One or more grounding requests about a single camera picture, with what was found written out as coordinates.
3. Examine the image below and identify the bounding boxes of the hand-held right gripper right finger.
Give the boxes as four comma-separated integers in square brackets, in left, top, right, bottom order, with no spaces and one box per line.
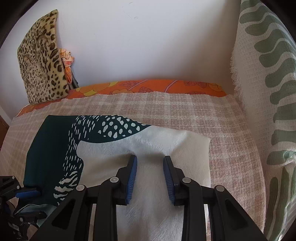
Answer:
[162,156,266,241]

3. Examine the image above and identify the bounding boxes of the dark grey object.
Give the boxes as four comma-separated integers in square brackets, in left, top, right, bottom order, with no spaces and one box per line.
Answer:
[69,71,80,90]

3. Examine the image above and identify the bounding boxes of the wooden door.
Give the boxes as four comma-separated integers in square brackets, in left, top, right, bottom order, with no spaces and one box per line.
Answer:
[0,115,11,149]

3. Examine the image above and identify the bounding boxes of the orange floral bed sheet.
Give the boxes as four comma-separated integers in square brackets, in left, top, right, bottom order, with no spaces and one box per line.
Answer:
[16,79,228,116]

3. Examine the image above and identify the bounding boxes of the teal and white printed cloth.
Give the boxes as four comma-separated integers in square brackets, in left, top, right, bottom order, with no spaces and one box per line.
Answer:
[23,115,212,241]

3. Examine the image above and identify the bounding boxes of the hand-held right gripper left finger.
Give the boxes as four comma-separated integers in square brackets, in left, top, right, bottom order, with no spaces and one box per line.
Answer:
[29,155,138,241]

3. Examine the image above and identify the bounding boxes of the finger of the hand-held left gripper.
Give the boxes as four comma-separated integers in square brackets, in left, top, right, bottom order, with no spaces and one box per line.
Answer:
[15,188,41,199]
[13,210,48,225]

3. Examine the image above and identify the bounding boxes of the orange floral fabric bundle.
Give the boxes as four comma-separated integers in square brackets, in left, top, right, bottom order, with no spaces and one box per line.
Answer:
[59,47,75,84]

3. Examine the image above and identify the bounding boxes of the leopard print cushion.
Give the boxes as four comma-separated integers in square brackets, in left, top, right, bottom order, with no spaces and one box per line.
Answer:
[17,9,71,105]

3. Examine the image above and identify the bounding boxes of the white cushion with green leaves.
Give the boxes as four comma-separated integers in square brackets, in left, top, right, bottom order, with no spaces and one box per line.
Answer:
[231,0,296,241]

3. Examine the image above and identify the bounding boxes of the beige plaid blanket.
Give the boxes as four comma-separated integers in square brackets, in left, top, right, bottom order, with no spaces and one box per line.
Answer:
[0,91,266,241]

